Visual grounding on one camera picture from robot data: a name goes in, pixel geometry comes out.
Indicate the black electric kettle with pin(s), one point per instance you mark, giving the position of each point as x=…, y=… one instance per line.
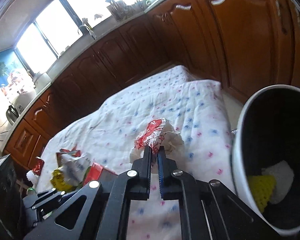
x=12, y=114

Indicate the red white wrapper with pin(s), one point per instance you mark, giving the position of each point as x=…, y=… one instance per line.
x=158, y=132

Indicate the black bin with white rim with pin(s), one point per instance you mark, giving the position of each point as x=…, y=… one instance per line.
x=268, y=132

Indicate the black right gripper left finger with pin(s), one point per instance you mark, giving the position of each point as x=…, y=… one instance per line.
x=139, y=188

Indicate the knife block with utensils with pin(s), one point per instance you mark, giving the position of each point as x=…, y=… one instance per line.
x=118, y=10

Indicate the white floral tablecloth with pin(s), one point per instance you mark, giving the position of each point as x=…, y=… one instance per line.
x=172, y=109

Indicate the wooden lower kitchen cabinets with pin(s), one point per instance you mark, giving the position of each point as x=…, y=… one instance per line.
x=245, y=44

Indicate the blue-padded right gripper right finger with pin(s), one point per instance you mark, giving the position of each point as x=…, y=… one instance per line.
x=169, y=186

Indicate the red snack bag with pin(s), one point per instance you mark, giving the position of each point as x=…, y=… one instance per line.
x=99, y=173

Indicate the white sponge block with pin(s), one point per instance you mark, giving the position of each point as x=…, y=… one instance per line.
x=284, y=177

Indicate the chrome sink faucet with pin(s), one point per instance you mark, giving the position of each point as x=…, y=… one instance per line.
x=85, y=26

